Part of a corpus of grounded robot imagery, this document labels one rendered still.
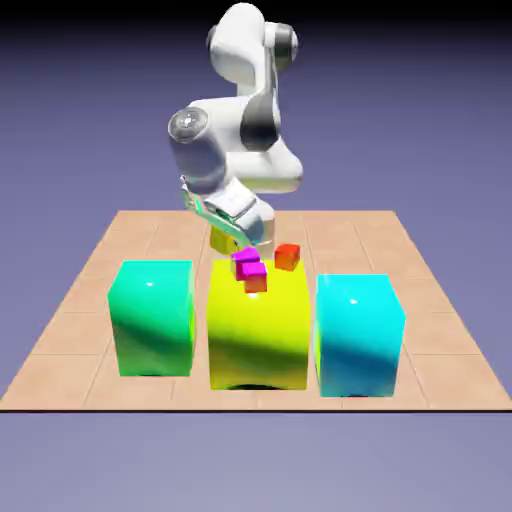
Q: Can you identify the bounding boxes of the large green box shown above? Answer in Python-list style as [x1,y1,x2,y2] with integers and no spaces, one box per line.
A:
[106,259,197,378]

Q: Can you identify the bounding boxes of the small magenta cube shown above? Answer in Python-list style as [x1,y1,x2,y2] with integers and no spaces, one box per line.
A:
[235,260,268,282]
[231,246,260,265]

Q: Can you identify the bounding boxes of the small red cube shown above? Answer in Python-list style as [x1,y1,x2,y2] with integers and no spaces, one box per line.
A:
[274,243,302,272]

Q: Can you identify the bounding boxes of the large cyan box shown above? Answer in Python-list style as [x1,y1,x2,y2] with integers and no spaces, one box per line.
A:
[314,273,408,399]

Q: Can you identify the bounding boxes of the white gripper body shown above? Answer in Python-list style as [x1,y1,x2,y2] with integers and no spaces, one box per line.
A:
[180,175,277,249]

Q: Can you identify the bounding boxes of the large yellow box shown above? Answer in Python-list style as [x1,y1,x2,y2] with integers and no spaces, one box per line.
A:
[206,257,312,392]

